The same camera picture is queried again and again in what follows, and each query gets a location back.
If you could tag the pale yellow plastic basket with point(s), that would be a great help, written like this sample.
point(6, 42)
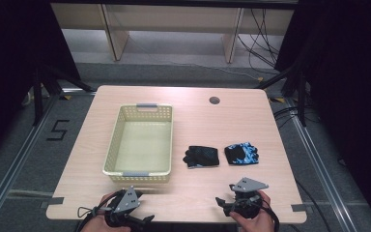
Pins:
point(141, 145)

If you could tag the light wooden shelf unit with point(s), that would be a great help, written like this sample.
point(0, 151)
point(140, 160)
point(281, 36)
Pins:
point(119, 38)

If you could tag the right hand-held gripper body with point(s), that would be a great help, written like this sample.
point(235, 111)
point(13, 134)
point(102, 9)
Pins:
point(246, 206)

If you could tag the yellow black floor tape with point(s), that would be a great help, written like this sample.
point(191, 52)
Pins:
point(66, 97)
point(277, 100)

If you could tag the black metal stand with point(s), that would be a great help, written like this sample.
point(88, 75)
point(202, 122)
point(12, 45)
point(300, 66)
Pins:
point(301, 96)
point(38, 96)

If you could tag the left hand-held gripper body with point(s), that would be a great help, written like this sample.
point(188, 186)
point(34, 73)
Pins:
point(127, 199)

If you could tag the grey tape strip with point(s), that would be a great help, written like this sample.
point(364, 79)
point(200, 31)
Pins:
point(299, 208)
point(56, 200)

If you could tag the person's right hand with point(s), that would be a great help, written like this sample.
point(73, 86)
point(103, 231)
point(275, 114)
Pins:
point(257, 224)

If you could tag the black curtain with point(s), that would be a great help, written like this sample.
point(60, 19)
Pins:
point(351, 64)
point(13, 48)

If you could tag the blue and black fingerless glove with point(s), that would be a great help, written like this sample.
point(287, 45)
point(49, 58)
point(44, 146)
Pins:
point(241, 154)

